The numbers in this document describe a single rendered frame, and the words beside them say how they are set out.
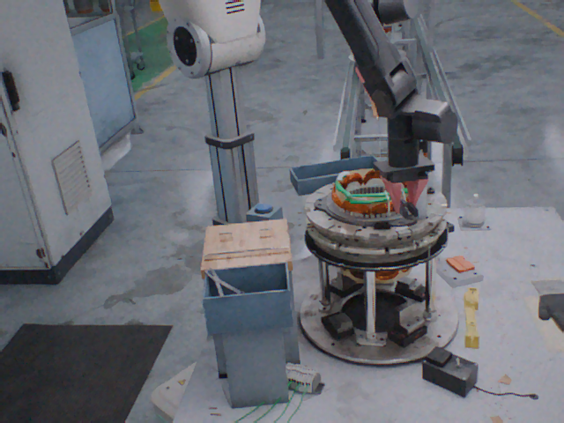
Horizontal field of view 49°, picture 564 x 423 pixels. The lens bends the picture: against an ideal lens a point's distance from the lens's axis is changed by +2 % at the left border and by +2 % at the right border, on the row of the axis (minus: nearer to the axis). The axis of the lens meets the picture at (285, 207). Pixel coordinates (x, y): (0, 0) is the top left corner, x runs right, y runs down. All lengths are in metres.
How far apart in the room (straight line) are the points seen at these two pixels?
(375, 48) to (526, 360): 0.77
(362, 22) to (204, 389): 0.84
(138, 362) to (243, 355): 1.58
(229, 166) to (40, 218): 1.88
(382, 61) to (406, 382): 0.69
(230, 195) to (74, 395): 1.33
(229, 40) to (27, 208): 2.06
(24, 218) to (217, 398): 2.24
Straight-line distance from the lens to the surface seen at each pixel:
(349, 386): 1.38
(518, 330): 1.57
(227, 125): 1.66
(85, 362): 2.92
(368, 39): 1.08
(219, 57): 1.56
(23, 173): 3.35
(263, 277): 1.27
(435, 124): 1.10
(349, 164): 1.77
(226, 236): 1.36
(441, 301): 1.60
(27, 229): 3.48
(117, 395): 2.69
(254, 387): 1.32
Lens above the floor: 1.70
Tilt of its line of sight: 25 degrees down
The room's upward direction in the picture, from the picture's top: 5 degrees counter-clockwise
